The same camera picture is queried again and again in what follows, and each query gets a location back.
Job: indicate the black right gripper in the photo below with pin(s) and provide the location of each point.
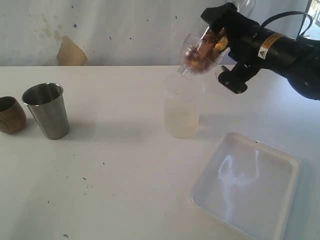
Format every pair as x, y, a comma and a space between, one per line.
241, 32

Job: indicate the olive-brown food piece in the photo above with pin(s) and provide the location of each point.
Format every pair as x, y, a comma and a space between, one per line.
222, 44

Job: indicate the clear plastic shaker tumbler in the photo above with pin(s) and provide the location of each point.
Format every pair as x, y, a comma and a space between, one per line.
244, 8

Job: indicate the brown and yellow food pieces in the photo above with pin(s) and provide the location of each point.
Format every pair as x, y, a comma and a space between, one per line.
199, 57

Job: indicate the clear dome shaker lid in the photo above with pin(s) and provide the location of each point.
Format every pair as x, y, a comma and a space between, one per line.
185, 71

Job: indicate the stainless steel cup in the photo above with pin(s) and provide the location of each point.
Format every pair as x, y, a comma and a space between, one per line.
46, 103

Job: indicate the brown wooden cup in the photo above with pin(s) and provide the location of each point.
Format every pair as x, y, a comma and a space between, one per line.
12, 115

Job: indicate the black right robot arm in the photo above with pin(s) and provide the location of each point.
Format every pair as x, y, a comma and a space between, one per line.
255, 47

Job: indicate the translucent white plastic cup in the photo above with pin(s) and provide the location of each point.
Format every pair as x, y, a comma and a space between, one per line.
181, 107

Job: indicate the white square plastic tray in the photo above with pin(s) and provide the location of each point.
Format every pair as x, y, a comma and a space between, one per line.
249, 186

